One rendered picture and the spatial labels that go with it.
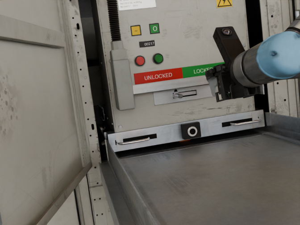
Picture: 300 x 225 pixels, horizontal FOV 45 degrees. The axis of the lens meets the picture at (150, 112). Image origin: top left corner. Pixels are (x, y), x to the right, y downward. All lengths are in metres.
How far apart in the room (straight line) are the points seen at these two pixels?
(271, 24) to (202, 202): 0.73
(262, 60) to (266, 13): 0.65
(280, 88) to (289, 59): 0.67
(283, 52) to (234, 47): 0.20
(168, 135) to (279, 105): 0.39
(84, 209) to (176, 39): 0.61
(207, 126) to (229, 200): 0.53
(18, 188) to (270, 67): 0.49
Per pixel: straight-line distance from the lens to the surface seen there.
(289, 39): 0.64
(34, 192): 0.78
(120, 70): 1.04
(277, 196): 0.74
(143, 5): 1.19
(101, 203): 1.17
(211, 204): 0.72
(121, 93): 1.04
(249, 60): 0.69
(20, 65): 0.79
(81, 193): 1.16
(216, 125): 1.24
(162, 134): 1.18
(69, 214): 1.16
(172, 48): 1.19
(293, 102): 1.33
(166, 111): 1.19
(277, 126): 1.26
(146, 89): 1.13
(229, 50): 0.80
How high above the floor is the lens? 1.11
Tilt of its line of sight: 7 degrees down
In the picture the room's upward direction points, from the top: 7 degrees counter-clockwise
